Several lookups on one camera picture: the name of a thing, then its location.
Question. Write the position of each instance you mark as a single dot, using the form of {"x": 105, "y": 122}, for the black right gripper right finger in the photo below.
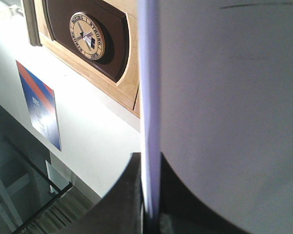
{"x": 181, "y": 212}

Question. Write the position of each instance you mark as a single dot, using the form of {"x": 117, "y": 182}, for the blue orange wall sign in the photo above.
{"x": 40, "y": 100}

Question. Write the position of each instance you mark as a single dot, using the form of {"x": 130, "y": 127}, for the white paper sheets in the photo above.
{"x": 217, "y": 97}

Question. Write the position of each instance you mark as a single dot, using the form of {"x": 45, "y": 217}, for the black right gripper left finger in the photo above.
{"x": 120, "y": 211}

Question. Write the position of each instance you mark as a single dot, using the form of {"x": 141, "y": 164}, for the round wooden wall clock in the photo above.
{"x": 87, "y": 36}

